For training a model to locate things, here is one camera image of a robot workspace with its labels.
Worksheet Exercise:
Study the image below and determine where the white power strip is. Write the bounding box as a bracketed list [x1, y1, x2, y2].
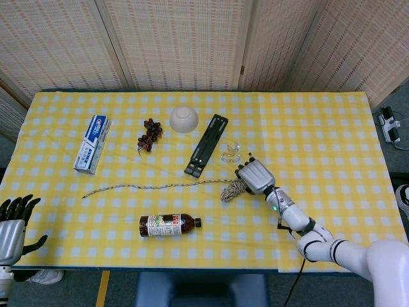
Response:
[378, 107, 403, 144]

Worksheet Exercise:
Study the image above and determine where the dark red grape bunch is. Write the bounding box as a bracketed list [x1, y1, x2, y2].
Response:
[137, 118, 164, 157]

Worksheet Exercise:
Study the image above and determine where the white upturned bowl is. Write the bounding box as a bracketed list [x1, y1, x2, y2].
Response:
[169, 106, 199, 134]

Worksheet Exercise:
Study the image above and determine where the beige woven folding screen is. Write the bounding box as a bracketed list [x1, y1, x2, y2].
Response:
[0, 0, 409, 141]

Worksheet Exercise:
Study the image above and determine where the yellow white checkered tablecloth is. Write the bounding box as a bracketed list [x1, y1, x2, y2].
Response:
[0, 91, 409, 274]

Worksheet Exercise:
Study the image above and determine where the white speckled braided rope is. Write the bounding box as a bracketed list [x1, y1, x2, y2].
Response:
[82, 152, 256, 203]

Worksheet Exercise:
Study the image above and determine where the black folding stand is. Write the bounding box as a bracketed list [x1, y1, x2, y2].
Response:
[183, 113, 229, 177]

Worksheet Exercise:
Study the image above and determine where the clear plastic clip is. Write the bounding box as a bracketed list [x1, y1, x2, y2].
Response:
[219, 142, 243, 164]

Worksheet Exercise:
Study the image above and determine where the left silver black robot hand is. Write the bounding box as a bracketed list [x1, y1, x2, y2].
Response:
[0, 194, 49, 266]

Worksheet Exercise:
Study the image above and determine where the black white sneaker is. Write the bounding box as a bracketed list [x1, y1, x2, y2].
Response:
[395, 184, 409, 221]

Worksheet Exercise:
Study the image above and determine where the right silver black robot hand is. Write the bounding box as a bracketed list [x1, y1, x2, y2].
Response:
[235, 159, 277, 196]

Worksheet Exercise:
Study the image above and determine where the blue white toothpaste box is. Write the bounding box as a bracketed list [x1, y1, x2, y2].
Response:
[73, 114, 112, 175]

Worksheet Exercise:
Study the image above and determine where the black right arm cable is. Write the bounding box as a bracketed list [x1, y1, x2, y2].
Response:
[277, 220, 306, 307]

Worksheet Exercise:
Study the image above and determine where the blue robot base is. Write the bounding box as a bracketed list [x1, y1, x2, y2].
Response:
[134, 272, 271, 307]

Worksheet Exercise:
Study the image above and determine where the brown tea bottle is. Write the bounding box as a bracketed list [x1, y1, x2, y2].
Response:
[139, 213, 203, 238]

